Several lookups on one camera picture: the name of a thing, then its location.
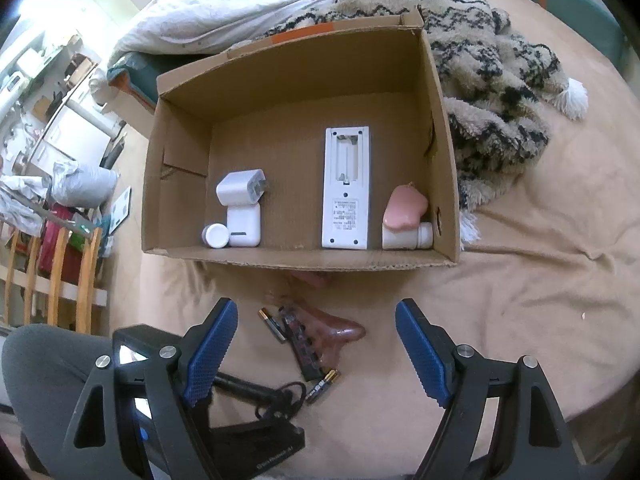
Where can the white hanging cloth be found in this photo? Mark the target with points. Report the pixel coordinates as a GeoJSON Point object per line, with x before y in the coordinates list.
{"type": "Point", "coordinates": [20, 200]}

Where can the white earbuds case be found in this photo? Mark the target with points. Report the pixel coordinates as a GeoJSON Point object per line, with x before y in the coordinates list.
{"type": "Point", "coordinates": [244, 225]}

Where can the light pink gua sha board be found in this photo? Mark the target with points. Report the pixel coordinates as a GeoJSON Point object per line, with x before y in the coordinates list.
{"type": "Point", "coordinates": [402, 207]}

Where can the black gold battery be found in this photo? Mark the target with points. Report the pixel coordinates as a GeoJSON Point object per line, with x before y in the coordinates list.
{"type": "Point", "coordinates": [271, 325]}
{"type": "Point", "coordinates": [322, 386]}

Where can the white bathroom scale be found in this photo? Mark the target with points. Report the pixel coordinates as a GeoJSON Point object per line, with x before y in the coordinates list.
{"type": "Point", "coordinates": [121, 207]}

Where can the red bag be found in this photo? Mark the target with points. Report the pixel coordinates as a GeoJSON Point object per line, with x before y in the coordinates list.
{"type": "Point", "coordinates": [55, 240]}

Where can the yellow wooden chair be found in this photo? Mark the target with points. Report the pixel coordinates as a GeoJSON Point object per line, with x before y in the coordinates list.
{"type": "Point", "coordinates": [90, 270]}

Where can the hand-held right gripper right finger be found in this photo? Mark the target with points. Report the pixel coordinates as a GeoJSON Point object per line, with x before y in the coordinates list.
{"type": "Point", "coordinates": [425, 355]}

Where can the grey plastic trash bag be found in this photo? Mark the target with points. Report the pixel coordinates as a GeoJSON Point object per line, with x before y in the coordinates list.
{"type": "Point", "coordinates": [85, 182]}

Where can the cardboard box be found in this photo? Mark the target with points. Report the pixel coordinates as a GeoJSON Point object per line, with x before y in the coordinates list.
{"type": "Point", "coordinates": [280, 150]}

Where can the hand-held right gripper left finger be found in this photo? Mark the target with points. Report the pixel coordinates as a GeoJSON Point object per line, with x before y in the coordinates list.
{"type": "Point", "coordinates": [210, 350]}

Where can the small white round jar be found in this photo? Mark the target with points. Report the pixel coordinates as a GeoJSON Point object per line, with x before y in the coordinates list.
{"type": "Point", "coordinates": [216, 236]}

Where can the teal cushion with orange edge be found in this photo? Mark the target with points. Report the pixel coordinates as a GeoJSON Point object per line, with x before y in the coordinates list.
{"type": "Point", "coordinates": [135, 72]}

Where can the white bottle with red label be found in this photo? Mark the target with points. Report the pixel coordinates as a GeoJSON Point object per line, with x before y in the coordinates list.
{"type": "Point", "coordinates": [405, 239]}

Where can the dark pink gua sha tool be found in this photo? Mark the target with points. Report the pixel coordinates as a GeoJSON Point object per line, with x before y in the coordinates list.
{"type": "Point", "coordinates": [340, 332]}

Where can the teal headboard cushion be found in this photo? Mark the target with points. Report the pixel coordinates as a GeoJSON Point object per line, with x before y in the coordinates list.
{"type": "Point", "coordinates": [575, 15]}

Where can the beige black patterned blanket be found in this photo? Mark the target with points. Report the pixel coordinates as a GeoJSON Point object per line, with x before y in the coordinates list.
{"type": "Point", "coordinates": [490, 85]}

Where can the white plug charger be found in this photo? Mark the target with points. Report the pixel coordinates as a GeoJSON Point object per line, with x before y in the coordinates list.
{"type": "Point", "coordinates": [237, 189]}

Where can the white duvet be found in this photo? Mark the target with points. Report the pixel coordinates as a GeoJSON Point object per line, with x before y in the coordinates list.
{"type": "Point", "coordinates": [225, 5]}

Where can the white remote control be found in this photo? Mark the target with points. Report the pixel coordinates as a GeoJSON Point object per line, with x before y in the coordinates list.
{"type": "Point", "coordinates": [345, 220]}

